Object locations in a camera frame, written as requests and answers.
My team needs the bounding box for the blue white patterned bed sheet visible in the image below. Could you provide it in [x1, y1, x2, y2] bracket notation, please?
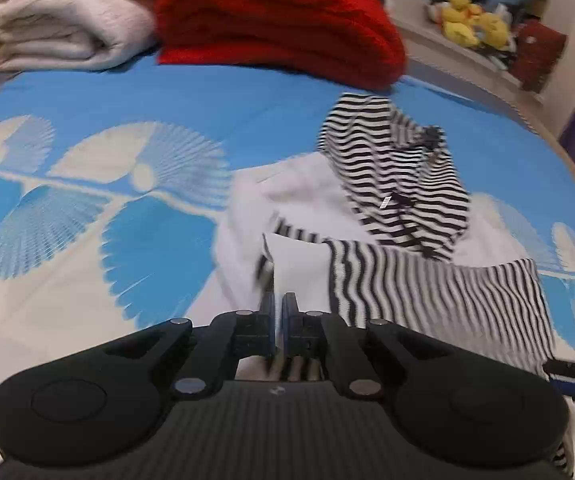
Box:
[0, 52, 575, 480]

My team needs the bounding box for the white window ledge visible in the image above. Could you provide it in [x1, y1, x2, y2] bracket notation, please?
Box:
[385, 0, 543, 103]

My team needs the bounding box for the yellow plush toy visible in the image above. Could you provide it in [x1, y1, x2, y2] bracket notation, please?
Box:
[440, 0, 483, 50]
[477, 10, 512, 51]

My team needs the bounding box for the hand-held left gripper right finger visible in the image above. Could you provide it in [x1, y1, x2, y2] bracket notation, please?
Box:
[282, 291, 448, 401]

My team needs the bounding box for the white folded blanket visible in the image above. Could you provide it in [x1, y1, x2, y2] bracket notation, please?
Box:
[0, 0, 178, 72]

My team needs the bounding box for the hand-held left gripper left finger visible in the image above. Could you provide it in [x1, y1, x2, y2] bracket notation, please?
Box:
[112, 290, 277, 401]

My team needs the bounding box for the red folded blanket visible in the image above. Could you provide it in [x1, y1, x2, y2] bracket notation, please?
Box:
[155, 0, 409, 90]

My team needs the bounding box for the dark red bag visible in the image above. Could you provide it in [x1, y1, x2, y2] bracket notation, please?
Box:
[510, 20, 568, 93]

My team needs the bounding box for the white black striped hoodie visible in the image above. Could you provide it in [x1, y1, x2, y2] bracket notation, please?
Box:
[212, 92, 575, 480]

